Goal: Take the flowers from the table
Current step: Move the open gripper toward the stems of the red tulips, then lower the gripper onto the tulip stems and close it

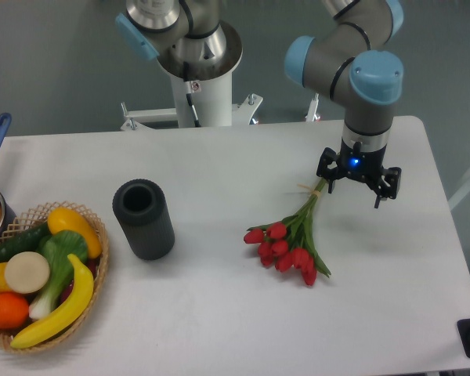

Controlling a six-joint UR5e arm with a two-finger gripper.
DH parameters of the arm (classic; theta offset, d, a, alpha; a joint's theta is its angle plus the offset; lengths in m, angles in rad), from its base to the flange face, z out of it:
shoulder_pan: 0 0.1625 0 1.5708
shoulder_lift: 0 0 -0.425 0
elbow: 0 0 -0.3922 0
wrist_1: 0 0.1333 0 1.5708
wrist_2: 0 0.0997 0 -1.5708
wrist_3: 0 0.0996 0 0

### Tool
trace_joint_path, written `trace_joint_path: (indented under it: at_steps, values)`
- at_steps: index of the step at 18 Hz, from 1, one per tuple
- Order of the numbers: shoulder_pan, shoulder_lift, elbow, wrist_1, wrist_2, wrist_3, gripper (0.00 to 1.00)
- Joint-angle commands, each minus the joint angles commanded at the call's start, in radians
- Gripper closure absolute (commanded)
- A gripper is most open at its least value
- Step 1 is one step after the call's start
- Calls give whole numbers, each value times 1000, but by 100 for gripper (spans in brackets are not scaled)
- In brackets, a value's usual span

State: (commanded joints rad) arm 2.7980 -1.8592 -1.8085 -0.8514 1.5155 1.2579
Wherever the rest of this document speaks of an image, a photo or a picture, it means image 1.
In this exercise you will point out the black gripper, blue light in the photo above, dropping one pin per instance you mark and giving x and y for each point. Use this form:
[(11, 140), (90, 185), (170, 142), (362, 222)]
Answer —
[(360, 159)]

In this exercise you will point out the red tulip bouquet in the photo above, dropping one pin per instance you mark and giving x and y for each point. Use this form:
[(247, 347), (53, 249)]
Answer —
[(289, 243)]

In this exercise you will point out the grey robot arm, blue caps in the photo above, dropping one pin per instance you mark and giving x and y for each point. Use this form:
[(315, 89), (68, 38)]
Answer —
[(350, 66)]

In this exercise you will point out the dark grey ribbed vase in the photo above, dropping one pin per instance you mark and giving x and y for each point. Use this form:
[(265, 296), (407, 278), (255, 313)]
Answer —
[(140, 207)]

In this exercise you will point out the red fruit in basket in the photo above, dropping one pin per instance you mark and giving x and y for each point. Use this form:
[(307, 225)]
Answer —
[(92, 265)]

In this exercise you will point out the yellow lemon squash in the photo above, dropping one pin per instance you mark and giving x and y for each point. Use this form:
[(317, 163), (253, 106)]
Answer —
[(62, 218)]

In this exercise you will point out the green bok choy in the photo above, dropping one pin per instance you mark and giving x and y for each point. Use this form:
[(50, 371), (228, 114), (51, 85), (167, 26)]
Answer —
[(56, 250)]

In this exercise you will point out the yellow banana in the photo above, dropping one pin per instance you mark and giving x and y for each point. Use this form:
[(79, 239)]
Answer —
[(65, 314)]

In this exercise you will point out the woven wicker basket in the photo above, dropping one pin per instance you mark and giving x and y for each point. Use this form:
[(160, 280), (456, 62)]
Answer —
[(34, 217)]

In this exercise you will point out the beige round disc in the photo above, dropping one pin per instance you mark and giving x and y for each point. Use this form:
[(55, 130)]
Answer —
[(27, 272)]

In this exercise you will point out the green cucumber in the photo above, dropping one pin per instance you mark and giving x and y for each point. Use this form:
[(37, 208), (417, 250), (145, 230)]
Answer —
[(27, 240)]

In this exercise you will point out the orange fruit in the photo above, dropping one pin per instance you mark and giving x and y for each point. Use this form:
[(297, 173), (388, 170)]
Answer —
[(14, 310)]

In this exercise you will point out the white clamp bracket right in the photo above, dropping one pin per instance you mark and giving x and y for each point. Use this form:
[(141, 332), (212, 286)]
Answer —
[(244, 113)]

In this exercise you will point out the white clamp bracket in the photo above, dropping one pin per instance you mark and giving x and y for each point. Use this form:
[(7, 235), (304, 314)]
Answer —
[(244, 113), (141, 119)]

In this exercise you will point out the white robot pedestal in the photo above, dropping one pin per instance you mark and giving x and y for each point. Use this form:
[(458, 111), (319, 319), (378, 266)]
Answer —
[(200, 72)]

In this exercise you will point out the white clamp bracket left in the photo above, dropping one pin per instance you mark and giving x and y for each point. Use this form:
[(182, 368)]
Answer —
[(141, 119)]

